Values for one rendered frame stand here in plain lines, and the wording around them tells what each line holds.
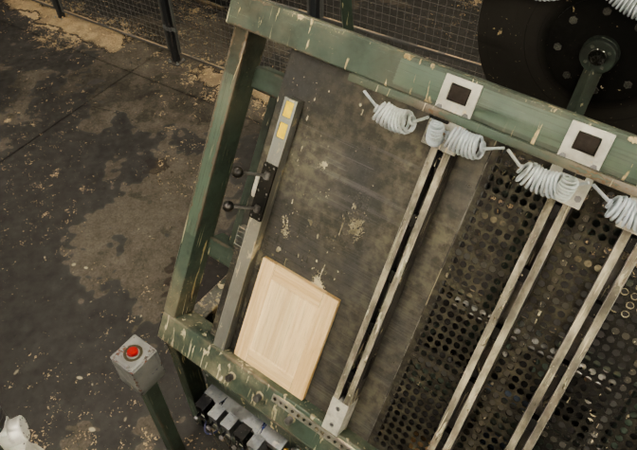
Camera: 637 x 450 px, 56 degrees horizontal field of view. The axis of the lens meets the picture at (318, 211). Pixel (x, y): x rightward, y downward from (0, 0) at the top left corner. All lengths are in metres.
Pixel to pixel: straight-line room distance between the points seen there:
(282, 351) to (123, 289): 1.72
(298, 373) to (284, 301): 0.25
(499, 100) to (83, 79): 4.26
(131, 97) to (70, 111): 0.47
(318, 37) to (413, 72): 0.31
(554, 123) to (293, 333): 1.08
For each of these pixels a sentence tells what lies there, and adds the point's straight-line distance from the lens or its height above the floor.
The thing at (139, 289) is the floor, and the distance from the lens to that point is 3.63.
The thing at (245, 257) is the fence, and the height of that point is 1.23.
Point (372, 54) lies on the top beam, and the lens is 1.68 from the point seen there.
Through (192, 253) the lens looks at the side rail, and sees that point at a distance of 2.21.
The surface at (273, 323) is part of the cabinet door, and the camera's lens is 2.09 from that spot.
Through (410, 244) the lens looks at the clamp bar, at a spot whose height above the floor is 1.53.
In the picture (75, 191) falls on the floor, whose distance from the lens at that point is 4.33.
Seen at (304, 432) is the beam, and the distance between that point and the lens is 2.15.
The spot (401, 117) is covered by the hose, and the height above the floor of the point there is 1.90.
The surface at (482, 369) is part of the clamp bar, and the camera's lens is 1.75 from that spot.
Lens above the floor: 2.82
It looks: 47 degrees down
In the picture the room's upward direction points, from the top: straight up
